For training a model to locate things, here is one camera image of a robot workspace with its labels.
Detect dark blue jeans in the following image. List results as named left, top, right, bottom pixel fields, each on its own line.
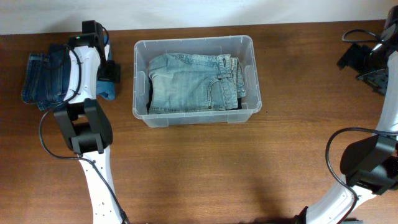
left=21, top=34, right=116, bottom=111

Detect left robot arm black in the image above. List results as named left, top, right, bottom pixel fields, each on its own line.
left=53, top=21, right=128, bottom=224

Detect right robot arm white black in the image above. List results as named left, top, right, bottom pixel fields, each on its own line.
left=291, top=6, right=397, bottom=224

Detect clear plastic storage bin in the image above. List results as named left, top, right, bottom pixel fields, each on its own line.
left=132, top=35, right=262, bottom=128

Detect light blue jeans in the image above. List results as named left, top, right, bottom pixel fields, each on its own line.
left=148, top=53, right=246, bottom=114

